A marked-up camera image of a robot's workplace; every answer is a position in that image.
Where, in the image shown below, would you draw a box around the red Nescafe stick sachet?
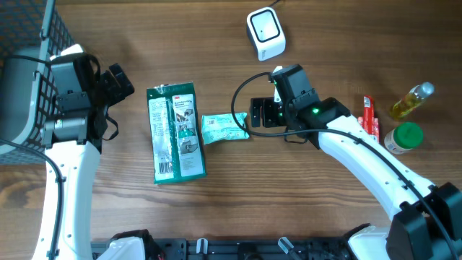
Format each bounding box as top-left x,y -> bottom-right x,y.
362,95 -> 375,134

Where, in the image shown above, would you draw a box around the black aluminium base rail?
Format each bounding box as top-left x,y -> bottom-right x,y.
90,237 -> 347,260

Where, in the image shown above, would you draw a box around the white barcode scanner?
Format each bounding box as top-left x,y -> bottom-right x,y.
246,6 -> 286,61

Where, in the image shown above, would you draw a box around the green snack packet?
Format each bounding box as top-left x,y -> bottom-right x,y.
147,82 -> 206,185

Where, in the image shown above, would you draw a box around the grey plastic mesh basket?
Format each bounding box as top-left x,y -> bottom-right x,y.
1,0 -> 74,152

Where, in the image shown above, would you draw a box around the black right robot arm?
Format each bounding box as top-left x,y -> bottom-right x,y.
261,64 -> 461,259

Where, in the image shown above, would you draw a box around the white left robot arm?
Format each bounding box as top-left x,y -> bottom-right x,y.
32,52 -> 134,259

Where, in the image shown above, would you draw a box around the green lid jar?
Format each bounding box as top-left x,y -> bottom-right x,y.
383,122 -> 424,155

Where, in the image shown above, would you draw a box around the mint green sachet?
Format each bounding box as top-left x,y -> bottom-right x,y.
201,112 -> 250,144

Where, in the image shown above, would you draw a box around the yellow Vim liquid bottle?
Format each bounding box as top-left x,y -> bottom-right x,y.
390,82 -> 435,120

